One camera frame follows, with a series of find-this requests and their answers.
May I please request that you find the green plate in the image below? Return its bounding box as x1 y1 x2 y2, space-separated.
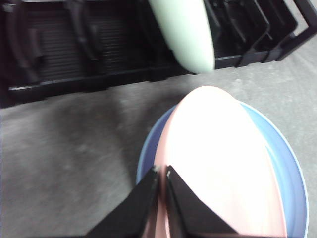
148 0 215 74

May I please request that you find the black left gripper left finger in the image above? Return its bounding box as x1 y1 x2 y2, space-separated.
84 165 159 238

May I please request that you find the blue plate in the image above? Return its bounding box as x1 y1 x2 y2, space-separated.
136 101 310 238

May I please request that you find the black plastic dish rack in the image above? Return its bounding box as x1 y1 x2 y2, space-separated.
0 0 317 110

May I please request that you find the pink plate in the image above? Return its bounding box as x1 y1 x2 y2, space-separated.
145 85 287 238

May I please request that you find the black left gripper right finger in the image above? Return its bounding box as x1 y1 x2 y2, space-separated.
165 165 240 238

